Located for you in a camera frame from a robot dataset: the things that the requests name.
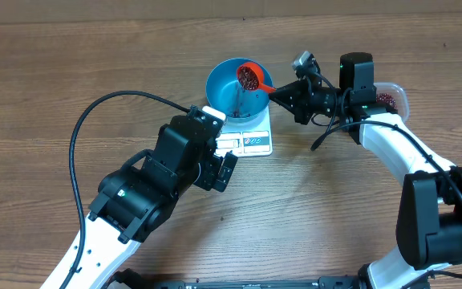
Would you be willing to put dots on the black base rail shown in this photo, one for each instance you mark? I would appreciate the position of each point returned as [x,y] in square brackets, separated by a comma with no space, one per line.
[129,279]

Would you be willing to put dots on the red beans in bowl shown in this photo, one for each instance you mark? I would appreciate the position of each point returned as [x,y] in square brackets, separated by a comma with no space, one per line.
[239,103]

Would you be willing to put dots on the clear plastic food container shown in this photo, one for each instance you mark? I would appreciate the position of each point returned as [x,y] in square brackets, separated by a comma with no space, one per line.
[398,94]

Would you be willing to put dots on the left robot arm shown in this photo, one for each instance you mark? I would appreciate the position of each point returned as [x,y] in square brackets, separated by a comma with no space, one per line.
[136,199]

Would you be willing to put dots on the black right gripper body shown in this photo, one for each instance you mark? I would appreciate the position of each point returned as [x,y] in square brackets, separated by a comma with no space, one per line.
[301,103]

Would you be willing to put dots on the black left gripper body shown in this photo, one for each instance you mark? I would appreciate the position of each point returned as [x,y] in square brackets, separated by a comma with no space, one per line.
[208,178]

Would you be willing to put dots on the red scoop with blue handle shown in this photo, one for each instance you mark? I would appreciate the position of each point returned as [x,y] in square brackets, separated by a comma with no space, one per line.
[251,77]

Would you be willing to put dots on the blue round bowl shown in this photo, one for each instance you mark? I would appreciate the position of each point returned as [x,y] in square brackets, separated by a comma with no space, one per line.
[221,82]

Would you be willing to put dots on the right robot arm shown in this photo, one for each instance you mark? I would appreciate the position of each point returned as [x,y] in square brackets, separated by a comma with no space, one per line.
[429,224]

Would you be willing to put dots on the white digital kitchen scale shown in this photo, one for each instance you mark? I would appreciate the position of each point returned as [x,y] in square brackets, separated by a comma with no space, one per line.
[246,137]

